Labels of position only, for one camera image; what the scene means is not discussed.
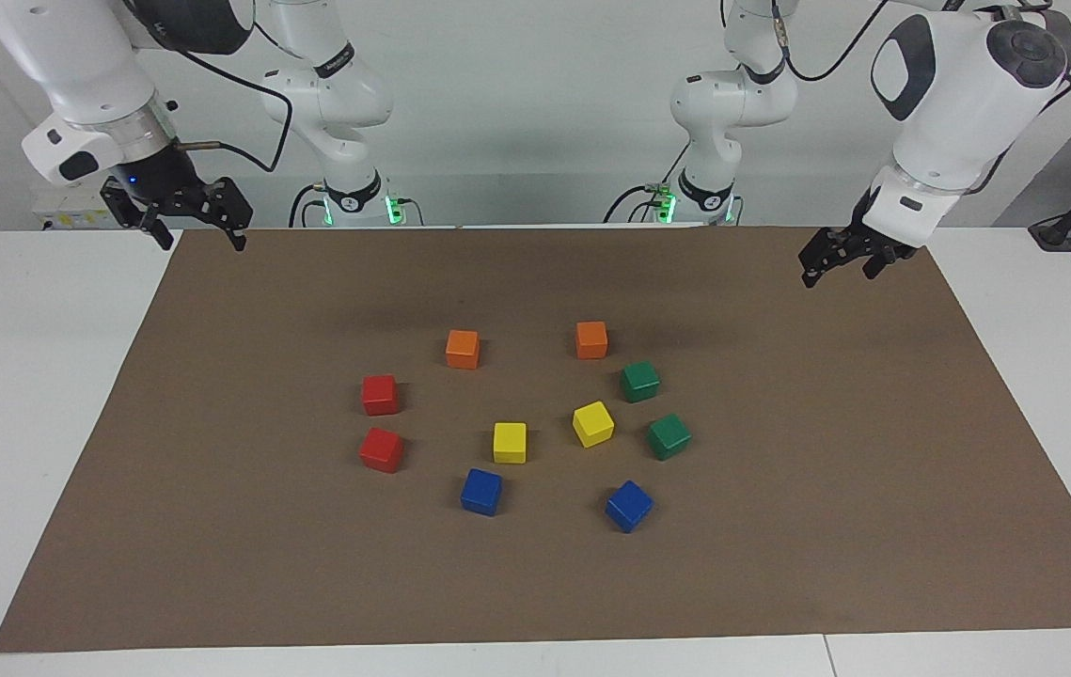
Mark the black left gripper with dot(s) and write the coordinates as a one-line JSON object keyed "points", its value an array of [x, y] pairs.
{"points": [[859, 237]]}

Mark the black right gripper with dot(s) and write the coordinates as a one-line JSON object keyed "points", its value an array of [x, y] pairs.
{"points": [[164, 183]]}

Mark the green wooden cube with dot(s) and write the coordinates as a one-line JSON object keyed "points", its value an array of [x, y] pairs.
{"points": [[669, 436], [639, 381]]}

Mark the red wooden cube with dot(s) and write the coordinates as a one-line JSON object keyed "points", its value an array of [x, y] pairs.
{"points": [[380, 394], [382, 449]]}

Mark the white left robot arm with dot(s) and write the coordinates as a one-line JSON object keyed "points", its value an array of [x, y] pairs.
{"points": [[958, 94]]}

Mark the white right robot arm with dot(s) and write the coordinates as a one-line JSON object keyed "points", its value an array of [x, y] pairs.
{"points": [[84, 56]]}

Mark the green lit base plug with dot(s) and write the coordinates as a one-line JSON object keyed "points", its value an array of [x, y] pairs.
{"points": [[662, 204], [396, 209]]}

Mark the orange wooden cube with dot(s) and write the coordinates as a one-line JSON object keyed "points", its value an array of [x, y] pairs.
{"points": [[463, 349], [591, 339]]}

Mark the yellow wooden cube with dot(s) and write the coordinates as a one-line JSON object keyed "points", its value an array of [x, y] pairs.
{"points": [[510, 442], [593, 423]]}

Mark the brown paper table mat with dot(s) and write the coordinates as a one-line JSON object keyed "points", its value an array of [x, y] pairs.
{"points": [[779, 564]]}

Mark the blue wooden cube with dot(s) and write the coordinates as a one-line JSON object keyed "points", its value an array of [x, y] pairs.
{"points": [[629, 506], [481, 491]]}

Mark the white wall socket box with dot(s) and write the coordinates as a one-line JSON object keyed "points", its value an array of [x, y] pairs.
{"points": [[65, 212]]}

